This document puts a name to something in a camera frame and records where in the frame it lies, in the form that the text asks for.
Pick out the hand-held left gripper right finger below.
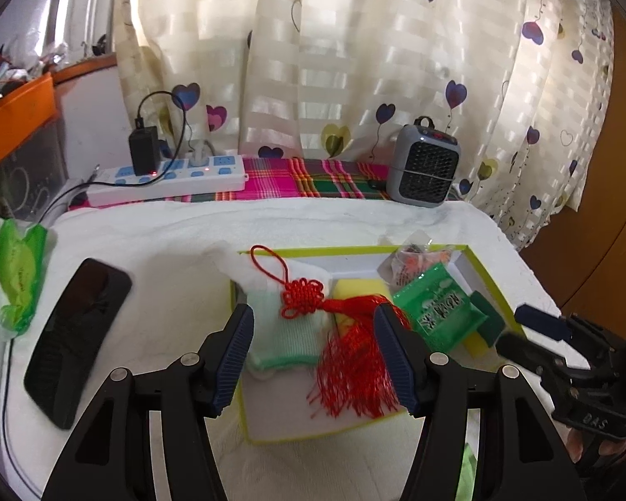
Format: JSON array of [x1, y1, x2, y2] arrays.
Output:
[[373, 303, 588, 501]]

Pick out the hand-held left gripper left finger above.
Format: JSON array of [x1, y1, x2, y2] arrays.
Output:
[[42, 303, 255, 501]]

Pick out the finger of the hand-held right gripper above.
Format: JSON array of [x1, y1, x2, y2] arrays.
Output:
[[495, 331, 575, 384], [514, 303, 621, 374]]

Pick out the red knot tassel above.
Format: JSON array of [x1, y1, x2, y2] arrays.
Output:
[[249, 244, 402, 419]]

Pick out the green yellow scouring sponge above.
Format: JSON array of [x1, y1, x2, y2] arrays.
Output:
[[462, 291, 508, 360]]

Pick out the white green sock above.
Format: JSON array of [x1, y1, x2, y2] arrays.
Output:
[[209, 250, 335, 382]]

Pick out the green plastic packet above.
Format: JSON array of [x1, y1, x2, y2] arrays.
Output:
[[394, 263, 488, 353]]

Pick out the yellow-green cardboard tray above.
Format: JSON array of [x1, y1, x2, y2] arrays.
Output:
[[230, 243, 528, 447]]

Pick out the clear plastic bag orange contents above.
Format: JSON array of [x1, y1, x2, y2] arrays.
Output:
[[380, 243, 460, 293]]

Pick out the light green cloth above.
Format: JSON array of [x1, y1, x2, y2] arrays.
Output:
[[456, 443, 475, 501]]

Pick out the person's right hand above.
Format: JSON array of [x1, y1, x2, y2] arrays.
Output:
[[566, 417, 626, 463]]

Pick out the black smartphone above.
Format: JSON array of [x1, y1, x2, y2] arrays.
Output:
[[23, 257, 133, 430]]

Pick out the wooden cabinet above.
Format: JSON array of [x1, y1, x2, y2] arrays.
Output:
[[519, 5, 626, 324]]

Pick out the white blue power strip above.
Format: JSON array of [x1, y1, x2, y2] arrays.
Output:
[[86, 154, 248, 208]]

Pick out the grey space heater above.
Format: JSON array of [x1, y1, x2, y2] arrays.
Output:
[[385, 115, 460, 210]]

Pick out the pink green plaid cloth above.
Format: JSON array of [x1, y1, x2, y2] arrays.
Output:
[[68, 157, 462, 213]]

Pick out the white plug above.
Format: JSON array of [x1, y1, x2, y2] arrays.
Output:
[[188, 138, 215, 169]]

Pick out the black charger adapter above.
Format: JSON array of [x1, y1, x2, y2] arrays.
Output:
[[129, 90, 189, 175]]

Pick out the crumpled green plastic bag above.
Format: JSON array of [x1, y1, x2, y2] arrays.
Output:
[[0, 218, 50, 342]]

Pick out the brown window sill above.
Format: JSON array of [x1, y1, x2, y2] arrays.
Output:
[[52, 55, 120, 84]]

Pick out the cream heart print curtain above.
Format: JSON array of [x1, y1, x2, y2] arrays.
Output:
[[112, 0, 619, 251]]

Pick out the orange lidded storage bin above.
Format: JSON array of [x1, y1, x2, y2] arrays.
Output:
[[0, 72, 68, 225]]

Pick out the pile of small packets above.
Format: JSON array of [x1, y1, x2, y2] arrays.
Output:
[[0, 34, 110, 100]]

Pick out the metal window frame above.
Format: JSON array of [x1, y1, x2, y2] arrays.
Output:
[[36, 0, 121, 71]]

